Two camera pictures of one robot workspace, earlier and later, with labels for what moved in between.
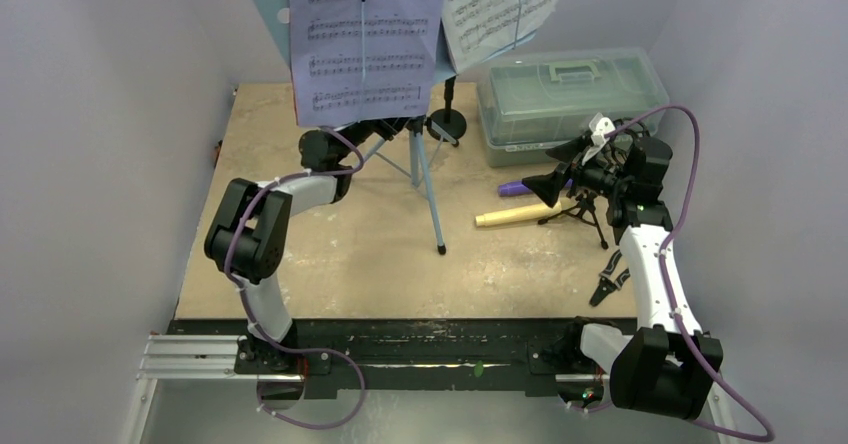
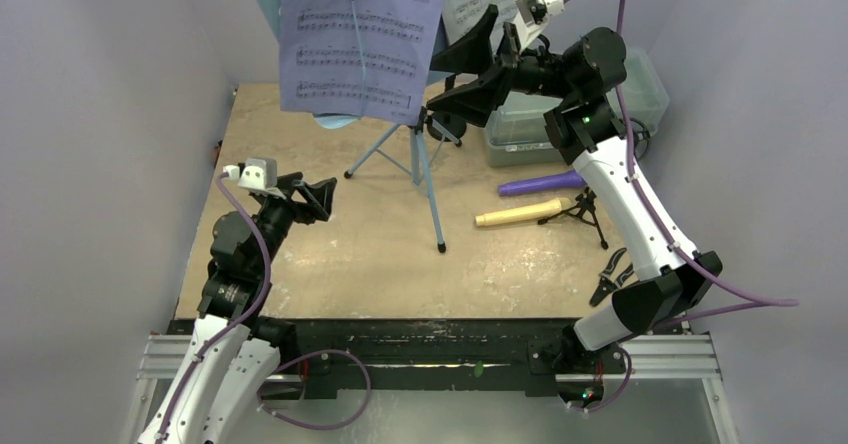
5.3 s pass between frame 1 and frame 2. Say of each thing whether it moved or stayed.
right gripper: moved
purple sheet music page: stayed
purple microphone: stayed
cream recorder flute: stayed
